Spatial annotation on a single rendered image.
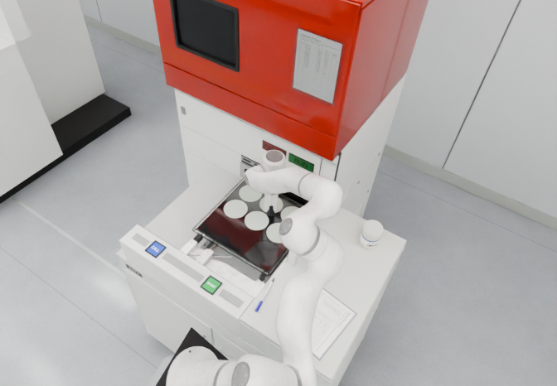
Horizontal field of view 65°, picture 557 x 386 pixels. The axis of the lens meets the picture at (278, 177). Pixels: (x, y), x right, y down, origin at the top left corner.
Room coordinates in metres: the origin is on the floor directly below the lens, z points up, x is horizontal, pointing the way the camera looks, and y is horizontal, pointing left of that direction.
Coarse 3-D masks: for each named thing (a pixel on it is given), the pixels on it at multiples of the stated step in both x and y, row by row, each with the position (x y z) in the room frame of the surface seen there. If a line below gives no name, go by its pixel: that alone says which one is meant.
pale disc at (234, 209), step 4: (232, 200) 1.20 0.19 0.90; (236, 200) 1.20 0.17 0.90; (240, 200) 1.20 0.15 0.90; (228, 204) 1.18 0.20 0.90; (232, 204) 1.18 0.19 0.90; (236, 204) 1.18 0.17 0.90; (240, 204) 1.18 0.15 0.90; (244, 204) 1.18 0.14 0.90; (224, 208) 1.15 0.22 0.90; (228, 208) 1.15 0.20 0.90; (232, 208) 1.16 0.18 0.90; (236, 208) 1.16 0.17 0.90; (240, 208) 1.16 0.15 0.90; (244, 208) 1.16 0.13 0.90; (228, 212) 1.13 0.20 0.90; (232, 212) 1.13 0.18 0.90; (236, 212) 1.13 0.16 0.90; (240, 212) 1.14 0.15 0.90; (244, 212) 1.14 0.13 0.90; (232, 216) 1.11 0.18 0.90; (236, 216) 1.11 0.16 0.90; (240, 216) 1.11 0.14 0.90
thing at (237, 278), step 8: (200, 248) 0.96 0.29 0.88; (192, 256) 0.92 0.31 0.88; (208, 264) 0.89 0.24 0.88; (216, 264) 0.89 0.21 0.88; (224, 264) 0.89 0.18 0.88; (216, 272) 0.86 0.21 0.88; (224, 272) 0.86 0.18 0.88; (232, 272) 0.86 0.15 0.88; (232, 280) 0.83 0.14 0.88; (240, 280) 0.83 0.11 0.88; (248, 280) 0.83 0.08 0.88; (240, 288) 0.80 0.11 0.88; (248, 288) 0.80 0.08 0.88
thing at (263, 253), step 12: (252, 204) 1.19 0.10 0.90; (288, 204) 1.20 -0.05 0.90; (216, 216) 1.11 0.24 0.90; (228, 216) 1.11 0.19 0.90; (276, 216) 1.13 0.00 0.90; (204, 228) 1.04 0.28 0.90; (216, 228) 1.05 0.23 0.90; (228, 228) 1.05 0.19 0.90; (240, 228) 1.06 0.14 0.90; (264, 228) 1.06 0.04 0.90; (216, 240) 0.99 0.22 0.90; (228, 240) 0.99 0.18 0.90; (240, 240) 1.00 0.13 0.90; (252, 240) 1.00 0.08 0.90; (264, 240) 1.00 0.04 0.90; (240, 252) 0.94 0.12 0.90; (252, 252) 0.95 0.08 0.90; (264, 252) 0.95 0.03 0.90; (276, 252) 0.95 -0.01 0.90; (264, 264) 0.89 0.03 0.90
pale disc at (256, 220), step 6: (246, 216) 1.12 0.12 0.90; (252, 216) 1.12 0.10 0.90; (258, 216) 1.12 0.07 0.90; (264, 216) 1.12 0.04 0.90; (246, 222) 1.09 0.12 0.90; (252, 222) 1.09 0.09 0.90; (258, 222) 1.09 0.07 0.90; (264, 222) 1.09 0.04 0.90; (252, 228) 1.06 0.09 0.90; (258, 228) 1.06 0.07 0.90
